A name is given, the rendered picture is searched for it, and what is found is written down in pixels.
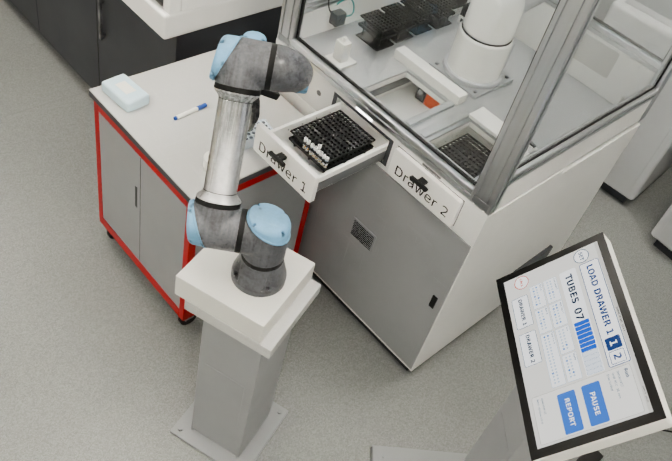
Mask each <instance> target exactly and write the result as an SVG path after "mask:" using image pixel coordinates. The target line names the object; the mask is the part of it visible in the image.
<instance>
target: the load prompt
mask: <svg viewBox="0 0 672 461"><path fill-rule="evenodd" d="M579 269H580V272H581V275H582V279H583V282H584V285H585V289H586V292H587V295H588V299H589V302H590V305H591V309H592V312H593V316H594V319H595V322H596V326H597V329H598V332H599V336H600V339H601V342H602V346H603V349H604V352H605V356H606V359H607V362H608V366H609V368H612V367H615V366H618V365H620V364H623V363H626V362H629V361H631V357H630V354H629V351H628V348H627V345H626V342H625V339H624V336H623V333H622V330H621V326H620V323H619V320H618V317H617V314H616V311H615V308H614V305H613V302H612V299H611V296H610V293H609V290H608V287H607V284H606V281H605V277H604V274H603V271H602V268H601V265H600V262H599V259H598V257H597V258H595V259H592V260H590V261H588V262H585V263H583V264H581V265H579Z"/></svg>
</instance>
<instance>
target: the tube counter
mask: <svg viewBox="0 0 672 461"><path fill-rule="evenodd" d="M569 313H570V316H571V320H572V324H573V327H574V331H575V335H576V338H577V342H578V346H579V349H580V353H581V357H582V360H583V364H584V368H585V371H586V375H587V376H590V375H593V374H596V373H598V372H601V371H604V370H605V368H604V364H603V361H602V358H601V354H600V351H599V347H598V344H597V341H596V337H595V334H594V330H593V327H592V324H591V320H590V317H589V313H588V310H587V307H586V304H584V305H581V306H579V307H576V308H574V309H572V310H569Z"/></svg>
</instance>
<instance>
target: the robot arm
mask: <svg viewBox="0 0 672 461"><path fill-rule="evenodd" d="M209 78H210V79H211V80H212V81H214V80H215V82H214V89H215V91H216V92H217V94H218V103H217V109H216V115H215V121H214V127H213V133H212V139H211V145H210V151H209V156H208V162H207V168H206V174H205V180H204V186H203V189H202V190H200V191H199V192H197V193H196V197H195V199H191V200H190V201H189V204H188V211H187V223H186V232H187V239H188V241H189V243H191V244H192V245H196V246H201V247H203V248H211V249H217V250H223V251H229V252H235V253H239V255H238V256H237V257H236V259H235V260H234V262H233V264H232V268H231V279H232V281H233V283H234V285H235V286H236V287H237V288H238V289H239V290H240V291H241V292H243V293H245V294H247V295H250V296H253V297H268V296H272V295H274V294H276V293H278V292H279V291H280V290H281V289H282V288H283V286H284V284H285V281H286V276H287V271H286V267H285V262H284V257H285V253H286V249H287V245H288V241H289V240H290V235H291V233H290V231H291V222H290V219H289V217H288V215H286V214H285V212H284V211H283V210H282V209H280V208H279V207H277V206H275V205H272V204H269V203H259V204H258V205H254V206H252V207H251V208H250V209H242V208H240V206H241V200H240V198H239V197H238V196H237V189H238V184H239V178H240V173H241V167H242V161H243V156H244V150H245V144H246V139H247V133H248V132H250V131H251V130H252V129H253V128H254V126H255V124H256V123H257V121H258V118H259V114H260V99H259V97H260V95H263V96H265V97H268V98H271V99H274V100H277V99H278V98H279V97H280V94H279V92H294V93H297V94H298V93H301V94H306V93H307V91H308V87H309V84H310V83H311V81H312V78H313V68H312V65H311V63H310V62H309V60H308V59H307V58H306V57H305V56H304V55H302V54H301V53H299V52H298V51H296V50H294V49H292V48H290V47H287V46H285V45H281V44H275V43H271V42H267V39H266V37H265V35H264V34H262V33H260V32H257V31H248V32H246V33H244V35H243V36H236V35H229V34H227V35H224V36H223V37H222V38H221V40H220V42H219V44H218V47H217V50H216V53H215V56H214V59H213V62H212V66H211V70H210V74H209Z"/></svg>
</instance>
